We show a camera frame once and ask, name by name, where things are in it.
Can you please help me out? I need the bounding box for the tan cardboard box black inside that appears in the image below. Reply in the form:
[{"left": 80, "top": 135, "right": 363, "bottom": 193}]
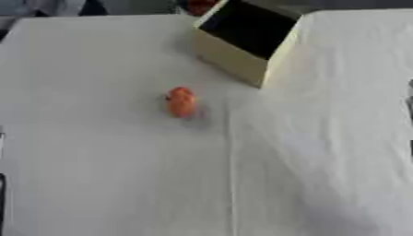
[{"left": 190, "top": 0, "right": 305, "bottom": 89}]

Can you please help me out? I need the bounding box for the orange toy fruit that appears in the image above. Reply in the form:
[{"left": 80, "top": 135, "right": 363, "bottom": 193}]
[{"left": 164, "top": 86, "right": 199, "bottom": 119}]

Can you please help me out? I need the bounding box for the red object beyond table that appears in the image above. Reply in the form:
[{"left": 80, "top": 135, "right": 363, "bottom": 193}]
[{"left": 177, "top": 0, "right": 221, "bottom": 17}]

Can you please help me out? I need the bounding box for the person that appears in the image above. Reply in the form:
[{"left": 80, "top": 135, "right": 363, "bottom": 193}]
[{"left": 0, "top": 0, "right": 109, "bottom": 18}]

